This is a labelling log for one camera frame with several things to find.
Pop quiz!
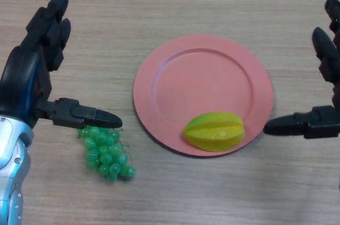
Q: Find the pink round plate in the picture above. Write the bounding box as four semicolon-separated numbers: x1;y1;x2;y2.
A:
132;33;274;159

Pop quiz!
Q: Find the yellow starfruit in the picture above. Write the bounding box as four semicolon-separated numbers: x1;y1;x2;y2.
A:
182;111;245;153

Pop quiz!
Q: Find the green grape bunch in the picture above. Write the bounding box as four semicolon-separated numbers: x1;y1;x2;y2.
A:
76;126;137;182

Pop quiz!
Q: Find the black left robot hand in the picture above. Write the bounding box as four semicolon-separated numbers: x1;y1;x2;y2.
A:
0;0;123;130

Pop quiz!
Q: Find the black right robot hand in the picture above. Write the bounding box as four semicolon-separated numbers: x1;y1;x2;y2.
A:
262;0;340;140

